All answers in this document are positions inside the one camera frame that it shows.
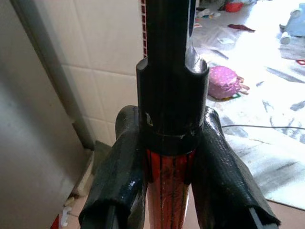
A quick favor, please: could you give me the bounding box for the pink polka dot bag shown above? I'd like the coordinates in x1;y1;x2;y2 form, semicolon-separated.
207;65;250;101

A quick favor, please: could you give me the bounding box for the grey and white patterned rug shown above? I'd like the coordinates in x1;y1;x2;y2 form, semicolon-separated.
192;0;305;211

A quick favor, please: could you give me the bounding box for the light blue plush toy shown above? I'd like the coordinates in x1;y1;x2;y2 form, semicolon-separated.
279;9;305;45

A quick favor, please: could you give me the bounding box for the red and black broom handle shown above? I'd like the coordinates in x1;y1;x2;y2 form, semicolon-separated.
135;0;210;229

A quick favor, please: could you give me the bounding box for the black cable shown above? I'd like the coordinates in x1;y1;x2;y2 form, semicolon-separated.
221;124;305;131

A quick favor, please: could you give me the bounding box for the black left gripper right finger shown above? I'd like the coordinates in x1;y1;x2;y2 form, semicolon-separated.
190;106;281;229

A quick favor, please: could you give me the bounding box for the dark red cloth scrap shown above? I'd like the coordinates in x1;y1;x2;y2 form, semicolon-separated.
227;23;256;32

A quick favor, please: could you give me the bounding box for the grey door panel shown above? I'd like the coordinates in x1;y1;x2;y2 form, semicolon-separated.
0;0;96;229

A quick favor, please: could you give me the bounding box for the red round toy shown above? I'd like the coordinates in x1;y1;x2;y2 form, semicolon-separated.
224;1;244;13

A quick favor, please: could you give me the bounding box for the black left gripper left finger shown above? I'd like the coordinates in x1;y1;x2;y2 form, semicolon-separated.
79;105;146;229

